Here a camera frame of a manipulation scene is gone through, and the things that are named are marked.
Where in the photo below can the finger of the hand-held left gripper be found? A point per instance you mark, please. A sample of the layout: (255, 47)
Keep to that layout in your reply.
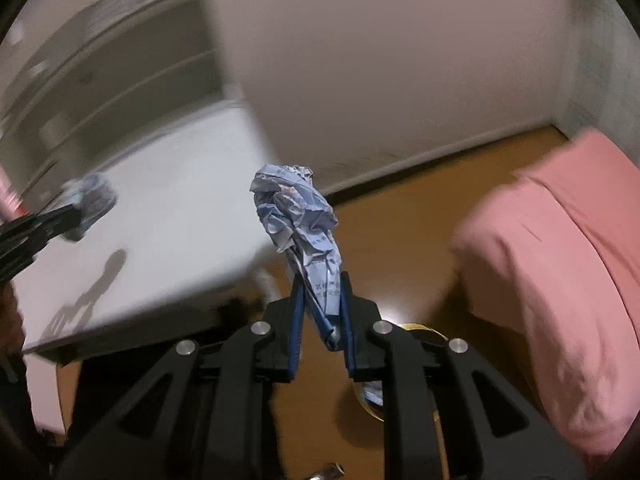
(20, 252)
(45, 220)

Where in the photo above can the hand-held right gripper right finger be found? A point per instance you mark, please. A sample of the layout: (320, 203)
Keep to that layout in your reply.
(348, 335)

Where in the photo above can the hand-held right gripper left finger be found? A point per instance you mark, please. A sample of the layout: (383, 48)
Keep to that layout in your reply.
(297, 325)

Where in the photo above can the blue white printed wrapper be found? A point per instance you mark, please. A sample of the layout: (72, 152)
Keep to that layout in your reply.
(92, 195)

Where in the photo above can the round bin with yellow rim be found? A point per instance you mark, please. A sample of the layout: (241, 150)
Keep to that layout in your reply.
(425, 330)

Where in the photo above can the large blue white plastic bag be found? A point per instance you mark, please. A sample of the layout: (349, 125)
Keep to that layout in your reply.
(295, 210)

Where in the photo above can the small shiny metal object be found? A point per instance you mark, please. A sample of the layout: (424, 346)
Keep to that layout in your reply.
(328, 471)

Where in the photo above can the white desk shelf unit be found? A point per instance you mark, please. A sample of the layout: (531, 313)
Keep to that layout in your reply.
(125, 60)

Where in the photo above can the pink bedding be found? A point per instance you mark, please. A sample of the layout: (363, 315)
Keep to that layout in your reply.
(550, 260)

